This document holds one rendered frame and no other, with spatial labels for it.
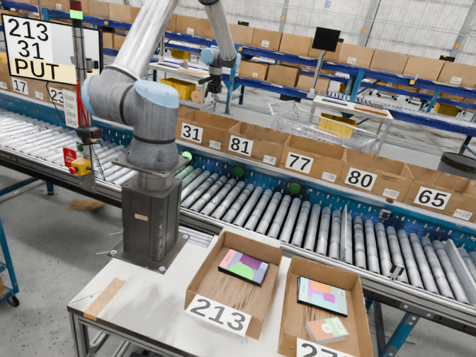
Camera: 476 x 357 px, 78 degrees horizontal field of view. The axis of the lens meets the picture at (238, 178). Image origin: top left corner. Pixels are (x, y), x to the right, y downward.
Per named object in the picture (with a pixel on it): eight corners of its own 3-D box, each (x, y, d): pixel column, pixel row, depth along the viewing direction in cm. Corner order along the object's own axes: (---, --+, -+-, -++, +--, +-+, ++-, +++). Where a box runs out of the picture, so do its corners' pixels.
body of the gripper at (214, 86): (217, 95, 194) (219, 76, 188) (205, 92, 195) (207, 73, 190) (221, 93, 200) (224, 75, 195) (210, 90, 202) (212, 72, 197)
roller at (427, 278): (425, 299, 135) (430, 292, 132) (406, 236, 180) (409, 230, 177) (437, 303, 134) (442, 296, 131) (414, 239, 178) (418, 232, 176)
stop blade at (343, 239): (338, 262, 146) (345, 248, 141) (341, 216, 185) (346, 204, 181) (340, 263, 145) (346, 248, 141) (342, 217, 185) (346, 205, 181)
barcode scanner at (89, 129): (95, 149, 153) (91, 129, 148) (77, 146, 156) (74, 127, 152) (104, 145, 158) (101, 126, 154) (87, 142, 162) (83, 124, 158)
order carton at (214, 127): (174, 139, 213) (176, 117, 205) (193, 129, 238) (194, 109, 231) (224, 154, 204) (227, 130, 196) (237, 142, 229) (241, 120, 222)
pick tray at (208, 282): (183, 309, 104) (185, 290, 100) (221, 246, 138) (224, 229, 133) (258, 341, 98) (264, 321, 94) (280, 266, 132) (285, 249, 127)
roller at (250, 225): (241, 235, 155) (242, 227, 153) (265, 193, 200) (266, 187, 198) (249, 238, 154) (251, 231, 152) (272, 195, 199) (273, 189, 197)
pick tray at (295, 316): (275, 353, 96) (282, 333, 91) (286, 272, 129) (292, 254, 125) (364, 383, 92) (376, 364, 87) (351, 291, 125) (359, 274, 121)
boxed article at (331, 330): (304, 328, 105) (307, 321, 103) (334, 323, 109) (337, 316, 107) (313, 347, 99) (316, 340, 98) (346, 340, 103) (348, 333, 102)
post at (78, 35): (78, 188, 177) (61, 25, 137) (85, 185, 181) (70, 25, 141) (95, 194, 174) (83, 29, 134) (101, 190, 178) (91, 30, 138)
